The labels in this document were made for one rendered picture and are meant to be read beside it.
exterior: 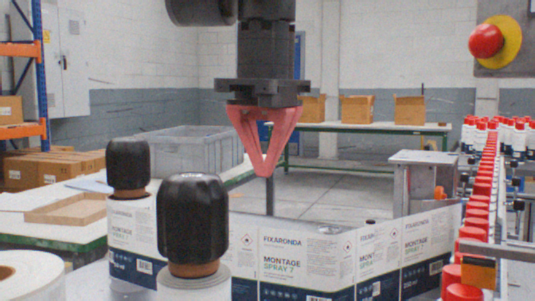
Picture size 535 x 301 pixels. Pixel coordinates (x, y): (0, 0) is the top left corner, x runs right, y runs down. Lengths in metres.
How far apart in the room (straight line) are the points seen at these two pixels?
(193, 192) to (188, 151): 1.86
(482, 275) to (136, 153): 0.62
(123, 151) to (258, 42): 0.50
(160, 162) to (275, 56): 2.02
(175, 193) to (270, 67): 0.17
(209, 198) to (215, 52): 8.46
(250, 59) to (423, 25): 7.64
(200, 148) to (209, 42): 6.75
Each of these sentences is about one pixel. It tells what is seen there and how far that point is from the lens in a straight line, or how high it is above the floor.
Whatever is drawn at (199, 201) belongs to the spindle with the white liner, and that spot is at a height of 1.16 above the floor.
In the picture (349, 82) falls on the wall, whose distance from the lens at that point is 8.15.
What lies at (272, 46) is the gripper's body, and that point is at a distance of 0.46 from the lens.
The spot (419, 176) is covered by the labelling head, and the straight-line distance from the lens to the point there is 0.95.
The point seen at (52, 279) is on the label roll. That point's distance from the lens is 0.71.
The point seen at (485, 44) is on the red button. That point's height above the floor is 1.32.
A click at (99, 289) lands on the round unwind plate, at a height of 0.89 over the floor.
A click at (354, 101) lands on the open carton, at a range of 5.94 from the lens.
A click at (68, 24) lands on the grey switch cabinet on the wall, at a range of 5.90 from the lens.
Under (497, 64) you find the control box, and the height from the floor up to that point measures 1.30.
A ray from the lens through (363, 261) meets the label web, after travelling 0.77.
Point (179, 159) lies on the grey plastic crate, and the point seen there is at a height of 0.91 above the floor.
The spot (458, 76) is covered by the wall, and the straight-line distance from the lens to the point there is 8.02.
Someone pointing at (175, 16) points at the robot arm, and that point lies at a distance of 0.51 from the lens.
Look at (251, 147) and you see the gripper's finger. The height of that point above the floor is 1.22.
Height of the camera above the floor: 1.28
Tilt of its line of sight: 8 degrees down
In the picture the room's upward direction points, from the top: straight up
